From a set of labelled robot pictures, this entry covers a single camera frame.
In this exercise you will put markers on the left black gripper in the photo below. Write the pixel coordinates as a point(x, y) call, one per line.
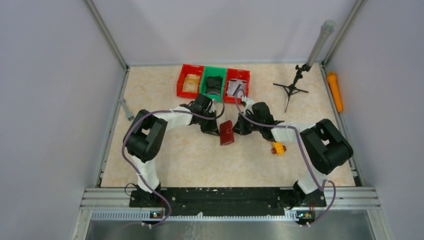
point(212, 128)

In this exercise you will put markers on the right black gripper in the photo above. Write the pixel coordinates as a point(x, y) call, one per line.
point(239, 127)

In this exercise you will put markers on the red card holder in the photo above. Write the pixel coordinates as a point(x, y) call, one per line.
point(226, 133)

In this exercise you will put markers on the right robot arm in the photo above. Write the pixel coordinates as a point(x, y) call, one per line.
point(322, 146)

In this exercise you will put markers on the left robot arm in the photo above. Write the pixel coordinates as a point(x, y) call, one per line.
point(143, 140)

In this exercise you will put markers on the white cards in bin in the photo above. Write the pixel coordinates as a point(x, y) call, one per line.
point(236, 88)

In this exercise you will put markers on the black item in bin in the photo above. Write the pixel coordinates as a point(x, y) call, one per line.
point(213, 84)

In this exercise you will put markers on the yellow toy brick car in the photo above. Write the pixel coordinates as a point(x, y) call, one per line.
point(277, 148)

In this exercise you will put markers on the left red bin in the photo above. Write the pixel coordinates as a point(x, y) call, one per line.
point(188, 69)

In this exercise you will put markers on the wooden piece in bin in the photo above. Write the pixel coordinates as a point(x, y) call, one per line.
point(191, 83)

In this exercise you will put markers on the green bin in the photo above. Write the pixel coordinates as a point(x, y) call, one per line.
point(213, 71)

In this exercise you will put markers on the black tripod stand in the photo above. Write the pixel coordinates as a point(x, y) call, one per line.
point(291, 89)

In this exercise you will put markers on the grey small tool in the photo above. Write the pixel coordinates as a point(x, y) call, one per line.
point(128, 114)

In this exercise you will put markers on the orange cylinder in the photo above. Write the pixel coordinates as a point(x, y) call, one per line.
point(332, 81)

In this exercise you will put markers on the grey tube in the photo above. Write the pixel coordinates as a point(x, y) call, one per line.
point(326, 29)

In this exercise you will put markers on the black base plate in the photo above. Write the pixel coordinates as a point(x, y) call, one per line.
point(227, 201)

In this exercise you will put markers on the grey cable duct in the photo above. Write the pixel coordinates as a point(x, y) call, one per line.
point(154, 216)

